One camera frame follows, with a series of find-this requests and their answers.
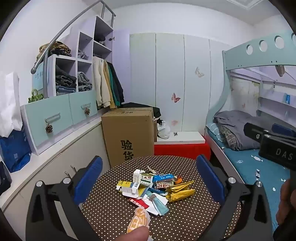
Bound white plastic bag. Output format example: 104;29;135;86
157;121;171;140

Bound orange snack wrapper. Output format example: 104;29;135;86
126;206;151;233

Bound white curved low cabinet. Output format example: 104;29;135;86
0;113;112;232

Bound teal drawer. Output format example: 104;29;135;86
24;94;74;149
68;89;98;126

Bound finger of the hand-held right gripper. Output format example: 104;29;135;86
244;123;296;142

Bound gold foil wrapper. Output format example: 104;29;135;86
166;180;196;203

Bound white paper bag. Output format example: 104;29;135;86
0;71;23;138

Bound black hanging coat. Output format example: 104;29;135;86
107;61;125;105

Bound blue shopping bag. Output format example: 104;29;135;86
0;128;32;173

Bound lilac cubby stair shelf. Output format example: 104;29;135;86
46;15;116;98

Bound teal bunk bed frame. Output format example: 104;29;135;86
206;30;296;193

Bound green hair claw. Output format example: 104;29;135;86
28;89;44;104

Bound red and white packet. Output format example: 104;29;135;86
128;198;151;209

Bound person's left hand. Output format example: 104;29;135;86
130;226;150;241

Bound teal quilted bed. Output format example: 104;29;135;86
205;122;296;232

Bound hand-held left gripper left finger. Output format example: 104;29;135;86
25;156;103;241

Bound white cubby shelf with clothes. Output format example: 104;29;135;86
31;0;116;98

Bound light blue pillow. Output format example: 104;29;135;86
206;122;223;142

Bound cream hanging jacket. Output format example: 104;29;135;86
92;57;112;108

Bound white wardrobe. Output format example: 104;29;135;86
129;32;229;135

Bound folded dark clothes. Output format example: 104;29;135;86
55;65;77;96

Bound lilac wardrobe door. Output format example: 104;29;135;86
112;29;131;107

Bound person's right hand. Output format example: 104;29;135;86
276;179;296;230

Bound brown and yellow clothes pile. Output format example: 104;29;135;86
35;41;73;66

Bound blue snack wrapper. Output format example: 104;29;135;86
152;173;174;184

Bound red bench with white top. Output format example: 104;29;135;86
154;131;211;161

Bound green hanging garment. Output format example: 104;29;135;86
108;62;118;106

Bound red patterned wrapper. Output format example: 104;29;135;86
154;181;176;189

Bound white and green medicine box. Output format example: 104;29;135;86
132;169;153;189

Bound grey quilt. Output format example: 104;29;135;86
213;110;274;151

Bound black clothing pile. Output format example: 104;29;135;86
122;102;162;121

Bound folded grey jeans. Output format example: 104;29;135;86
77;72;93;92

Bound large cardboard box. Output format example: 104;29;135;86
101;110;155;169

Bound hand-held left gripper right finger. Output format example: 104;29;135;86
196;154;278;241

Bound yellow and white carton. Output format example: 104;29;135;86
116;180;140;193

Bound black bag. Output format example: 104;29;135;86
0;161;12;198

